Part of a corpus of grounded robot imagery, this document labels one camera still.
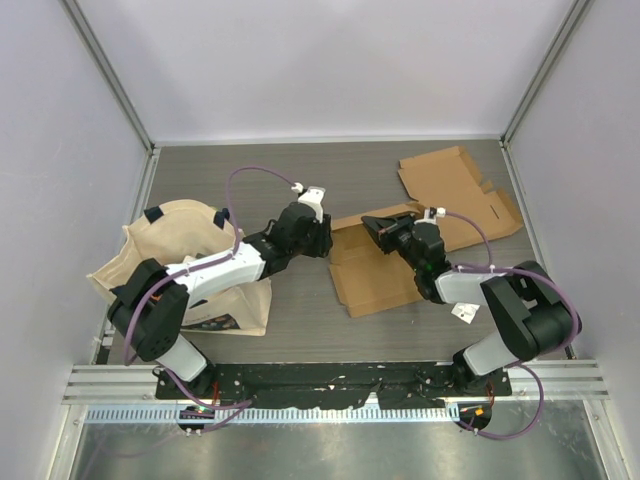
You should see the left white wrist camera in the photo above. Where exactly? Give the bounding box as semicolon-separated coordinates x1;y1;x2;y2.
290;182;326;223

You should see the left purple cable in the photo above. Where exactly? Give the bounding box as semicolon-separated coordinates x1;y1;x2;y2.
122;166;301;434

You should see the aluminium front rail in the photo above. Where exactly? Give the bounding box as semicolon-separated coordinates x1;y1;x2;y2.
62;360;610;405

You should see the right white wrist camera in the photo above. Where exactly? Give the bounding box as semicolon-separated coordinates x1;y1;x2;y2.
423;207;447;224

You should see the flat brown cardboard box blank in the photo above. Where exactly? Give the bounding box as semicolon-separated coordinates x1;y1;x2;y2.
398;146;523;252

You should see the white slotted cable duct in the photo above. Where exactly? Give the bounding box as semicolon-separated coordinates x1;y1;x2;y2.
84;403;459;425

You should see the brown cardboard box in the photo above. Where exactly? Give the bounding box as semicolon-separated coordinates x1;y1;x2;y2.
329;214;423;318
398;146;523;252

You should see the small white plastic packet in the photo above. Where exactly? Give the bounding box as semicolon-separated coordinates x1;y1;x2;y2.
451;302;480;324

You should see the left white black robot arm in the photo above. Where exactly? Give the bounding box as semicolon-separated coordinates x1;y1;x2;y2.
107;201;332;399

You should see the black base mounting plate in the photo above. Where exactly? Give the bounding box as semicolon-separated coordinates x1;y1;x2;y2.
185;362;512;410

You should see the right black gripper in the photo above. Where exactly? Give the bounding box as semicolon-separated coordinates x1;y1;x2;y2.
360;213;423;274

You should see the beige canvas tote bag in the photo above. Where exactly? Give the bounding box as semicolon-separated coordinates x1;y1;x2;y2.
88;199;272;336

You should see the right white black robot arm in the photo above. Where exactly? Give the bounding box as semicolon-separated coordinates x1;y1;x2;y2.
361;208;582;397

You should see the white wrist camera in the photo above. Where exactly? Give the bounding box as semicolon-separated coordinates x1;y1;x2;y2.
423;207;447;224
290;182;326;223

